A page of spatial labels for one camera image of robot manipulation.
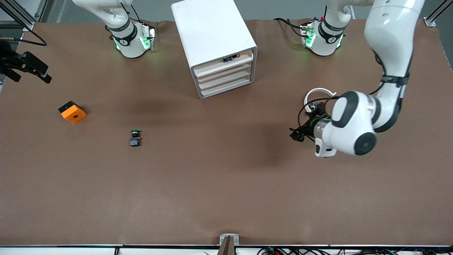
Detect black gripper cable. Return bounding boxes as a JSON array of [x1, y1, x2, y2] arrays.
[[297, 96, 340, 142], [13, 26, 48, 47]]

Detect brown table mat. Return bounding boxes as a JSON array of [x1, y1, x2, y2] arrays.
[[0, 18, 453, 247]]

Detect green push button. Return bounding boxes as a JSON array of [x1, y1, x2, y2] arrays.
[[129, 129, 142, 148]]

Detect black cable bundle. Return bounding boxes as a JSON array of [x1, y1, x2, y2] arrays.
[[258, 247, 453, 255]]

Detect white table edge rail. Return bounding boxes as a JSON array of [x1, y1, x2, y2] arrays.
[[0, 244, 453, 255]]

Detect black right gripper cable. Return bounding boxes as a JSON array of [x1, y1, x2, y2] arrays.
[[13, 26, 48, 47]]

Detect white looped cable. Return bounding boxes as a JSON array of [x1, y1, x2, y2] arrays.
[[304, 87, 337, 114]]

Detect black arm base cable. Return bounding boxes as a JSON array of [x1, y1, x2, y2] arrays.
[[273, 17, 305, 39]]

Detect orange and black block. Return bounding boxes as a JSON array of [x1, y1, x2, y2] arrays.
[[58, 100, 87, 125]]

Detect white drawer cabinet frame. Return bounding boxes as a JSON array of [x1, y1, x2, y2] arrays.
[[171, 0, 258, 100]]

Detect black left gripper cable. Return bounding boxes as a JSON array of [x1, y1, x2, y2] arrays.
[[297, 96, 340, 142]]

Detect grey metal bracket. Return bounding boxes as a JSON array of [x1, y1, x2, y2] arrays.
[[217, 234, 240, 255]]

